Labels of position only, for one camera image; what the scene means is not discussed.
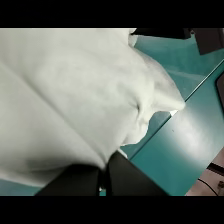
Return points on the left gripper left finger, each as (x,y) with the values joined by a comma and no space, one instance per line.
(76,181)

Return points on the white T-shirt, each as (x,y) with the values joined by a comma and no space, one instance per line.
(66,100)

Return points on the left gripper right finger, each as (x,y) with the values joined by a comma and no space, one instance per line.
(128,180)

